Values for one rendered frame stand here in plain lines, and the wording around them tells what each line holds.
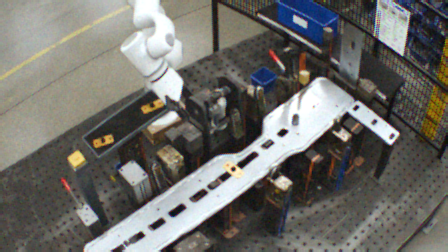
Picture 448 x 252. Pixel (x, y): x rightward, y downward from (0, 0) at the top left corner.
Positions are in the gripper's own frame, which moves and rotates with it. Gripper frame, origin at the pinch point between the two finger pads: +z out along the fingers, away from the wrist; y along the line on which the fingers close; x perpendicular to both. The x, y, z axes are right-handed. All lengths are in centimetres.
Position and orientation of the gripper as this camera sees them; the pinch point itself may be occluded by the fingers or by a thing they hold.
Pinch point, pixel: (186, 104)
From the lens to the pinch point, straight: 167.1
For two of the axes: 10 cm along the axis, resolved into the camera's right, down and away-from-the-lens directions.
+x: 8.4, -3.3, -4.4
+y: -0.9, 7.1, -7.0
